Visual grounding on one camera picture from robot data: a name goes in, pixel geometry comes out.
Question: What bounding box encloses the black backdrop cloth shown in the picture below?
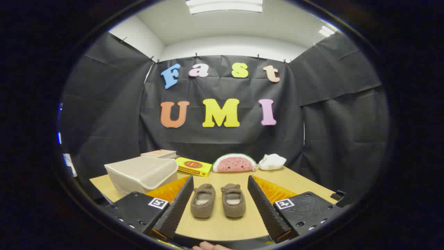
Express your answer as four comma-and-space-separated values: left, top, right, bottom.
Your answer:
61, 32, 389, 205

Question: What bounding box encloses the large ceiling light panel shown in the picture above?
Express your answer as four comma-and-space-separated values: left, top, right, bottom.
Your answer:
186, 0, 263, 15

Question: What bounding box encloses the white plush toy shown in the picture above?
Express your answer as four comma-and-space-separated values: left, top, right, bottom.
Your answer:
258, 153, 287, 171

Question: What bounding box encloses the watermelon slice plush toy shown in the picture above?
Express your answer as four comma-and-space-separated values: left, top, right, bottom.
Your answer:
212, 153, 258, 173

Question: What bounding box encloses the yellow book with red circle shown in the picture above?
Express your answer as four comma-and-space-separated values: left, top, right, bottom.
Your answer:
175, 157, 213, 177

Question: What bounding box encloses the brown fuzzy shoe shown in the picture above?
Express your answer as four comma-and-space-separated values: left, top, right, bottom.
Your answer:
190, 183, 216, 219
221, 183, 246, 218

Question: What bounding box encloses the beige paperback book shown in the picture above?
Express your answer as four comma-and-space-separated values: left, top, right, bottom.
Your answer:
140, 149, 177, 159

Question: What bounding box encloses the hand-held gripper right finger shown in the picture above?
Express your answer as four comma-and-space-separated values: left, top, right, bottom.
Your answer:
247, 175, 344, 243

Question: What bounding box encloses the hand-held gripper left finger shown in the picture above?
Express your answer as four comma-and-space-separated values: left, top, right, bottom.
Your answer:
104, 175, 195, 240

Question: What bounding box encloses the cream fabric storage box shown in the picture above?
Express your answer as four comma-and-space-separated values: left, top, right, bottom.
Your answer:
104, 156, 179, 195

